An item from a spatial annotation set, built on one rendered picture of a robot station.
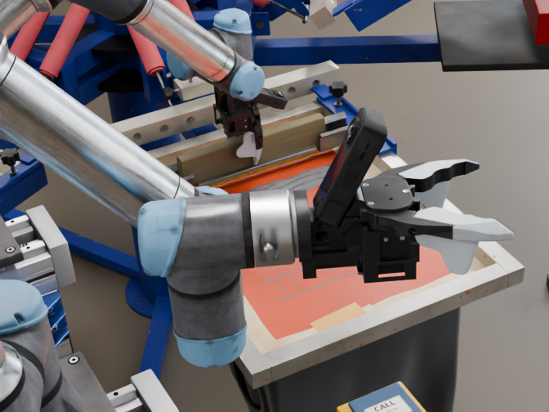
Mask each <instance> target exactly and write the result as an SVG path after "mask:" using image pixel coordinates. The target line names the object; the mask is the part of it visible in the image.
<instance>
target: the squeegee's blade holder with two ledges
mask: <svg viewBox="0 0 549 412"><path fill-rule="evenodd" d="M315 151H317V147H316V146H315V145H313V146H309V147H306V148H303V149H300V150H296V151H293V152H291V153H288V154H283V155H280V156H278V157H275V158H273V159H267V160H265V161H262V162H260V163H258V164H257V165H254V164H253V165H249V166H247V167H244V168H240V169H237V170H234V171H232V172H227V173H224V174H221V175H219V176H216V177H211V178H208V179H206V180H203V181H199V182H197V186H198V187H199V186H210V185H213V184H216V183H218V182H221V181H226V180H229V179H231V178H234V177H238V176H241V175H243V174H247V173H250V172H254V171H256V170H259V169H262V168H266V167H269V166H272V165H275V164H277V163H282V162H284V161H287V160H290V159H295V158H297V157H300V156H303V155H307V154H309V153H312V152H315Z"/></svg>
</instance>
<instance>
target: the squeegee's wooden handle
mask: <svg viewBox="0 0 549 412"><path fill-rule="evenodd" d="M262 132H263V147H262V151H261V156H260V158H259V161H258V163H260V162H262V161H265V160H267V159H273V158H275V157H278V156H280V155H285V154H288V153H291V152H293V151H296V150H300V149H303V148H306V147H309V146H313V145H315V146H316V147H319V135H320V134H322V133H325V119H324V117H323V115H322V114H321V113H317V114H312V115H309V116H306V117H304V118H301V119H296V120H293V121H291V122H287V123H283V124H280V125H277V126H274V127H272V128H267V129H264V130H262ZM242 144H243V136H242V137H238V138H235V139H232V140H229V141H224V142H222V143H219V144H216V145H213V146H209V147H206V148H202V149H200V150H196V151H192V152H189V153H187V154H182V155H179V156H177V158H176V161H177V167H178V172H179V176H180V177H188V176H190V175H194V179H193V181H194V187H195V186H197V182H199V181H203V180H206V179H208V178H211V177H216V176H219V175H221V174H224V173H227V172H232V171H234V170H237V169H240V168H244V167H247V166H249V165H253V164H254V163H253V157H244V158H240V157H238V156H237V155H236V150H237V149H238V148H239V147H240V146H241V145H242Z"/></svg>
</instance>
